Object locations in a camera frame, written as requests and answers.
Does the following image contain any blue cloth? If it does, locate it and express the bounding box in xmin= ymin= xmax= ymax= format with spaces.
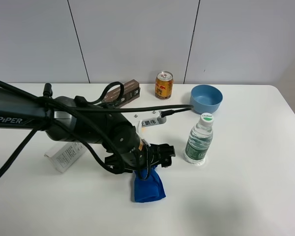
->
xmin=133 ymin=165 xmax=166 ymax=203

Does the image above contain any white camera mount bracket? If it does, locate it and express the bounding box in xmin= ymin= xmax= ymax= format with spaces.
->
xmin=123 ymin=110 xmax=167 ymax=133

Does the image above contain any white carton box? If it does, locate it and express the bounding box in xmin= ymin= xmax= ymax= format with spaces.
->
xmin=44 ymin=142 xmax=87 ymax=173

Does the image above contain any black cable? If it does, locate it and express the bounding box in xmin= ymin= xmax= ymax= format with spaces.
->
xmin=0 ymin=77 xmax=194 ymax=189

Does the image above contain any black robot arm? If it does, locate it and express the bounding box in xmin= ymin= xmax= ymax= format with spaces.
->
xmin=0 ymin=81 xmax=175 ymax=174

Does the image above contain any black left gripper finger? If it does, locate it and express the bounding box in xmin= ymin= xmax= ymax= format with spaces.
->
xmin=160 ymin=157 xmax=172 ymax=168

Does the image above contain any clear water bottle green label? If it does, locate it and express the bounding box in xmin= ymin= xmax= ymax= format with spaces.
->
xmin=184 ymin=113 xmax=214 ymax=165

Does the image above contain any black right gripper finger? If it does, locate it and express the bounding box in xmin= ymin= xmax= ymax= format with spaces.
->
xmin=159 ymin=144 xmax=175 ymax=157

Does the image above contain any dark brown carton box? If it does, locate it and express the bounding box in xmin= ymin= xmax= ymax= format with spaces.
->
xmin=102 ymin=79 xmax=140 ymax=108

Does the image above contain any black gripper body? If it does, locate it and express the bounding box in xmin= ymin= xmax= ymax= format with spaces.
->
xmin=104 ymin=142 xmax=162 ymax=173

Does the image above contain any gold energy drink can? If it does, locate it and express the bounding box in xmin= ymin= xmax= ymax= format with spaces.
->
xmin=155 ymin=71 xmax=174 ymax=99

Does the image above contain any blue plastic bowl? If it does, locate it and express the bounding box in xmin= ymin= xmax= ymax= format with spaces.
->
xmin=190 ymin=85 xmax=223 ymax=114

